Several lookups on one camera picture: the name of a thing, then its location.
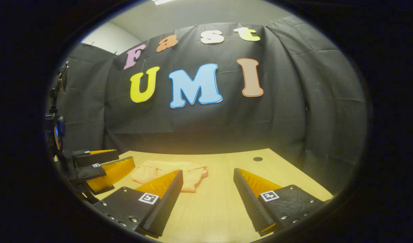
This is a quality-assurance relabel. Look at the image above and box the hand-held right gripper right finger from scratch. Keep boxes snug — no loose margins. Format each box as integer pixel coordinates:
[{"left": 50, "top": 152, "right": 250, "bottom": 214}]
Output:
[{"left": 233, "top": 168, "right": 331, "bottom": 237}]

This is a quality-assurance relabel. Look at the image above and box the orange T-shirt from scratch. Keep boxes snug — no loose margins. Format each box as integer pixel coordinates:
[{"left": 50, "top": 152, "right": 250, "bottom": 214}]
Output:
[{"left": 130, "top": 160, "right": 209, "bottom": 193}]

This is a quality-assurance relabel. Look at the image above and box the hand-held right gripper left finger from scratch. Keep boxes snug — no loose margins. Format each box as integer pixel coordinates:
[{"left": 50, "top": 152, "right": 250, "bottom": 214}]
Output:
[{"left": 93, "top": 169, "right": 184, "bottom": 238}]

